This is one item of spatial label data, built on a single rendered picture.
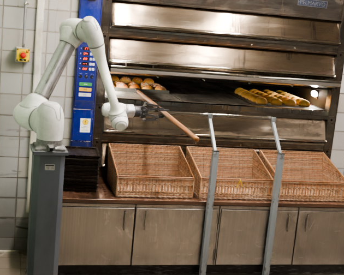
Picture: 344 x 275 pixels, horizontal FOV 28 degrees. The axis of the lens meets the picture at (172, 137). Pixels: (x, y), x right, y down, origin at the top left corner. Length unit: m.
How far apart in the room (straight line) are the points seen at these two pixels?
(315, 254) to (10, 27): 2.74
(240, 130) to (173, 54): 0.80
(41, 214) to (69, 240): 0.61
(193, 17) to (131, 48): 0.51
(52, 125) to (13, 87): 1.01
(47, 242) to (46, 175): 0.42
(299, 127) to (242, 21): 0.98
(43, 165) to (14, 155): 1.03
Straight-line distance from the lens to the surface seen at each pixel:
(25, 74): 4.97
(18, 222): 5.22
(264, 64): 5.31
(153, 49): 5.07
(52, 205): 4.15
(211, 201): 4.75
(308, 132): 5.55
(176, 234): 4.83
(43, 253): 4.24
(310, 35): 5.43
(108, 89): 4.28
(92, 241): 4.73
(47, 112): 4.03
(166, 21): 5.06
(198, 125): 5.23
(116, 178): 4.71
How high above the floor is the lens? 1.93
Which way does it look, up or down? 11 degrees down
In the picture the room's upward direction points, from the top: 5 degrees clockwise
